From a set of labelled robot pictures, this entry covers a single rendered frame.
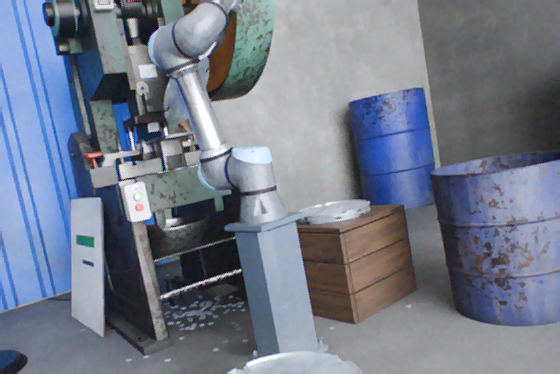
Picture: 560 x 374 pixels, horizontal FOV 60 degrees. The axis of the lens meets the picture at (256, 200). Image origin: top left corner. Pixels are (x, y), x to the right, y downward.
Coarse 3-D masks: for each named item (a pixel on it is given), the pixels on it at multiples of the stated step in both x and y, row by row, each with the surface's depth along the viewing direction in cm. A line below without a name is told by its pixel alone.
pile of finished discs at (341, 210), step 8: (344, 200) 206; (352, 200) 204; (360, 200) 200; (368, 200) 193; (304, 208) 204; (312, 208) 204; (320, 208) 196; (328, 208) 192; (336, 208) 189; (344, 208) 188; (352, 208) 185; (360, 208) 182; (368, 208) 187; (312, 216) 183; (320, 216) 181; (328, 216) 180; (336, 216) 179; (344, 216) 180; (352, 216) 180
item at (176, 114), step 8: (200, 64) 183; (208, 64) 189; (200, 72) 186; (208, 72) 192; (168, 88) 170; (168, 96) 173; (176, 96) 178; (168, 104) 175; (176, 104) 181; (168, 112) 178; (176, 112) 184; (184, 112) 190; (168, 120) 181; (176, 120) 187; (184, 120) 192
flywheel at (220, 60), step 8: (184, 0) 240; (192, 0) 226; (200, 0) 220; (232, 16) 201; (232, 24) 202; (232, 32) 203; (224, 40) 217; (232, 40) 205; (224, 48) 218; (232, 48) 206; (216, 56) 226; (224, 56) 220; (232, 56) 208; (216, 64) 227; (224, 64) 214; (216, 72) 229; (224, 72) 216; (208, 80) 230; (216, 80) 223; (224, 80) 218; (208, 88) 231; (216, 88) 226
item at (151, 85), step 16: (128, 48) 199; (144, 48) 202; (144, 64) 202; (144, 80) 202; (160, 80) 206; (128, 96) 208; (144, 96) 199; (160, 96) 203; (144, 112) 202; (160, 112) 206
